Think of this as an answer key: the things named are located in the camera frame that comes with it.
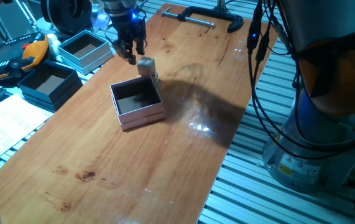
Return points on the translucent purple plastic bag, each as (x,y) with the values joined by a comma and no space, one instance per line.
(100,19)

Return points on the black orange teach pendant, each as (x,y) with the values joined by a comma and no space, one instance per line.
(34,51)

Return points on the dark blue gift box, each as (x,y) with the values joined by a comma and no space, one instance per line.
(56,100)

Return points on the light grey-blue gift box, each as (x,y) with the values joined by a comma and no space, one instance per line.
(85,63)

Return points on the small white ball figure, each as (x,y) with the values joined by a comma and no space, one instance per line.
(53,42)

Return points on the slanted metal frame pole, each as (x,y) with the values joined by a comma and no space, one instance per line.
(221,3)

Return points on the black filament spool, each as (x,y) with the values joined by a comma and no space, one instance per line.
(68,15)

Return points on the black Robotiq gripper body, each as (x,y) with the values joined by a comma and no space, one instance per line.
(129,23)

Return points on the plain beige cube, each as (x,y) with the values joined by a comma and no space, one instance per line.
(146,66)

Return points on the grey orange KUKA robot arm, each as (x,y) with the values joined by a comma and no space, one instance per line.
(320,140)

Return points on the large white paper sheet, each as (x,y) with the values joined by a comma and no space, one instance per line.
(6,124)

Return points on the black C-clamp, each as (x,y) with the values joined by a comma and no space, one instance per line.
(214,13)

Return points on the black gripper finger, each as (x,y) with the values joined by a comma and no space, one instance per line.
(140,45)
(127,51)

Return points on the orange wooden board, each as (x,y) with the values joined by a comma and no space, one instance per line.
(102,171)

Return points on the small Rubik's cube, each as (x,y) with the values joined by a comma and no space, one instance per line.
(155,78)

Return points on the pink square gift box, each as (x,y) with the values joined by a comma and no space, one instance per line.
(140,116)

